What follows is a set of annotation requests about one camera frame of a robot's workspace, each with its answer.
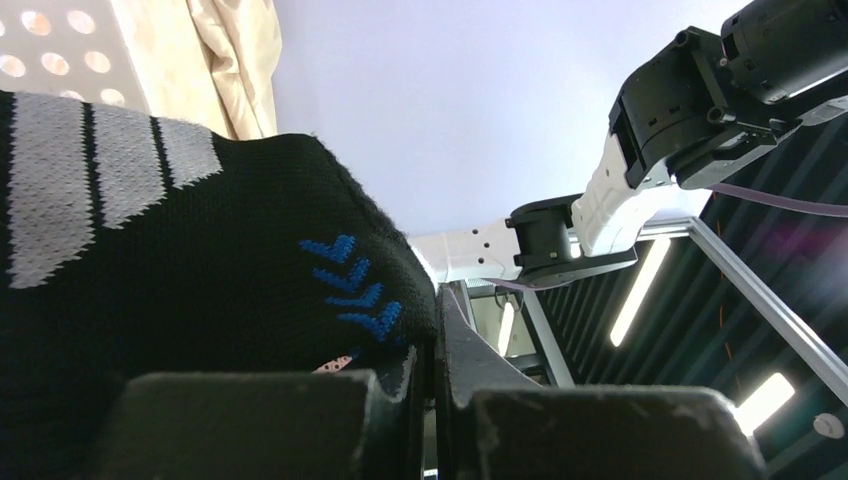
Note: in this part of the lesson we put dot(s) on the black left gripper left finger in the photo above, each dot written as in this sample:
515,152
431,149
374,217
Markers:
354,424

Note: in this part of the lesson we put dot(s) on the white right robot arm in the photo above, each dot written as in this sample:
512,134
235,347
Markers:
703,108

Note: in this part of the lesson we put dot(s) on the white plastic basket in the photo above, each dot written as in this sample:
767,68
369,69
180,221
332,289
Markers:
72,49

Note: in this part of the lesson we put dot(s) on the beige cloth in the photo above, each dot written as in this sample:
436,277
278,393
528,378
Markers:
208,62

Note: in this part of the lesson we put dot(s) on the black blue sock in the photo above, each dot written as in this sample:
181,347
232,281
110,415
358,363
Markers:
132,244

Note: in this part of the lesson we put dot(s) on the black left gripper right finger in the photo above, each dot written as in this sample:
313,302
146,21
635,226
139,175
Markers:
493,422

